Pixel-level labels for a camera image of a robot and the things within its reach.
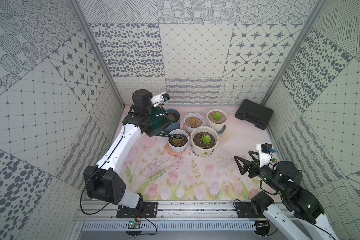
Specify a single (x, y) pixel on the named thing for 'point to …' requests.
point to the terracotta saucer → (173, 153)
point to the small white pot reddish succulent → (192, 120)
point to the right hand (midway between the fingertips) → (242, 156)
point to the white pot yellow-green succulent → (176, 145)
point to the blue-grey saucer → (222, 130)
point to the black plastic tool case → (254, 113)
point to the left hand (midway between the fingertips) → (142, 89)
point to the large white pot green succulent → (204, 139)
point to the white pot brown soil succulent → (216, 119)
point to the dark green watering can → (158, 120)
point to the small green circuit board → (134, 224)
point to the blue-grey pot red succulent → (176, 125)
